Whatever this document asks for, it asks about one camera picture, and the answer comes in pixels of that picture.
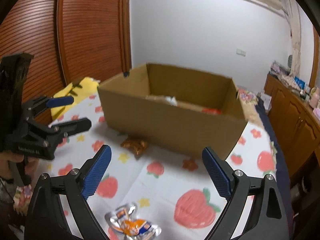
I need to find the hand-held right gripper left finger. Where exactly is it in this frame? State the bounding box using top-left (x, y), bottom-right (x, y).
top-left (24, 144), bottom-right (112, 240)

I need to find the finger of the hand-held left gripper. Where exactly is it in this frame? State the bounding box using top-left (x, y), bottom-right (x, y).
top-left (37, 117), bottom-right (92, 147)
top-left (24, 95), bottom-right (75, 120)

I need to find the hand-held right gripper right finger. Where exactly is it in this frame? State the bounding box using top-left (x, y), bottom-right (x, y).
top-left (201, 147), bottom-right (293, 240)

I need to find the orange foil snack packet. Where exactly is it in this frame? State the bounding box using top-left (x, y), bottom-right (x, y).
top-left (120, 137), bottom-right (148, 158)

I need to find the pink sausage snack packet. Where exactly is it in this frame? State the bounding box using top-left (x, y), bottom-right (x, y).
top-left (202, 107), bottom-right (222, 115)

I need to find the orange and blue snack packet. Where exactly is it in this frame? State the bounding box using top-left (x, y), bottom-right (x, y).
top-left (104, 202), bottom-right (162, 237)

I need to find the brown cardboard box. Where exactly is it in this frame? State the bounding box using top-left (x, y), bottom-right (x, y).
top-left (97, 63), bottom-right (248, 160)

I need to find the brown clear snack packet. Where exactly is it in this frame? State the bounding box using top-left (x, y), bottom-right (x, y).
top-left (146, 94), bottom-right (167, 103)

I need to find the person's left hand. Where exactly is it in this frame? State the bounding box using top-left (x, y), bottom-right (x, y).
top-left (0, 152), bottom-right (38, 187)

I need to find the yellow plush toy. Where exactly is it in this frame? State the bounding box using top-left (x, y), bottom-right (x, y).
top-left (51, 77), bottom-right (100, 122)

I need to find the strawberry printed blanket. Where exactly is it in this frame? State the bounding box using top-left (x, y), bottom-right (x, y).
top-left (47, 85), bottom-right (278, 240)

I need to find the dark blue bed sheet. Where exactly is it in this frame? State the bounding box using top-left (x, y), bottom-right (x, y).
top-left (255, 97), bottom-right (294, 230)

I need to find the wooden slatted wardrobe door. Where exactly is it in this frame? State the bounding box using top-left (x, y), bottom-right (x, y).
top-left (0, 0), bottom-right (132, 135)

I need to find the floral cushion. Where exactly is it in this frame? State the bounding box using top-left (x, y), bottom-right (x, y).
top-left (237, 86), bottom-right (263, 129)

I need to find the white box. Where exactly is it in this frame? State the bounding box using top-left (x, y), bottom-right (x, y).
top-left (259, 92), bottom-right (272, 111)

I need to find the wooden desk cabinet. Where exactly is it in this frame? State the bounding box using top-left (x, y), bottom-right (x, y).
top-left (264, 74), bottom-right (320, 183)

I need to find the purple floral pouch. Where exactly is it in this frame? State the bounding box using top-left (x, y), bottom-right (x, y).
top-left (271, 60), bottom-right (292, 75)

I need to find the pink bottle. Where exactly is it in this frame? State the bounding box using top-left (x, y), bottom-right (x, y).
top-left (310, 87), bottom-right (320, 107)

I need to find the beige wrapped pipe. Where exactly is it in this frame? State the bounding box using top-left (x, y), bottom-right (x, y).
top-left (282, 0), bottom-right (302, 77)

